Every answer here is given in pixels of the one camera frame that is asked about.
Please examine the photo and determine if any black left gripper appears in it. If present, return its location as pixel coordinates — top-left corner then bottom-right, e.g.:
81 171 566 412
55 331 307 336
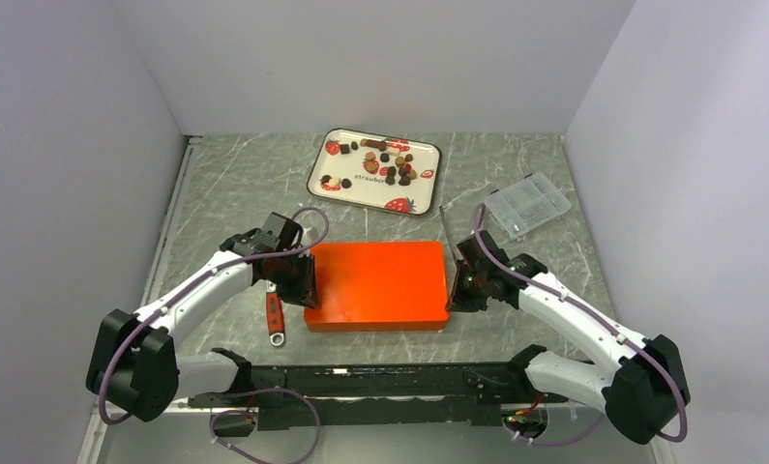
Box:
264 251 320 309

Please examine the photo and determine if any black slotted spatula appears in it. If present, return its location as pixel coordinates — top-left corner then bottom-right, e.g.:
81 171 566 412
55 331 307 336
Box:
438 206 458 262

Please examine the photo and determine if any orange box lid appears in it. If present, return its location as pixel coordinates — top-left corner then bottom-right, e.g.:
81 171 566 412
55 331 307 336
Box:
304 241 450 333

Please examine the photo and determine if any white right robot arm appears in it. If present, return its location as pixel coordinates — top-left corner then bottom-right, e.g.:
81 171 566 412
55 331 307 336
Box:
448 231 691 445

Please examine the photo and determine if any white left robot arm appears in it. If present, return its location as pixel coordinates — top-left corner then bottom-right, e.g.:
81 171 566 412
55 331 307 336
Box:
85 208 330 425

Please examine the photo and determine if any clear plastic compartment box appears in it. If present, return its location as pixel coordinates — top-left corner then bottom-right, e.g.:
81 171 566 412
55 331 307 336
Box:
484 172 572 240

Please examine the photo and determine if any white strawberry tray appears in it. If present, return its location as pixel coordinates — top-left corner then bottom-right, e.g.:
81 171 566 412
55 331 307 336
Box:
307 129 442 216

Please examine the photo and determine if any red handled adjustable wrench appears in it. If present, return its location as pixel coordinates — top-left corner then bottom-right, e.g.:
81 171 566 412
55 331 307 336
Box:
265 281 286 348

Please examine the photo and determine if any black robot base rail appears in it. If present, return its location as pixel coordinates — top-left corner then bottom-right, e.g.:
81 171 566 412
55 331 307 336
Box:
188 362 566 432

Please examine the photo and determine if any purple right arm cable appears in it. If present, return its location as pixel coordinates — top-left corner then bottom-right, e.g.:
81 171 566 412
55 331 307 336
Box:
472 203 689 449

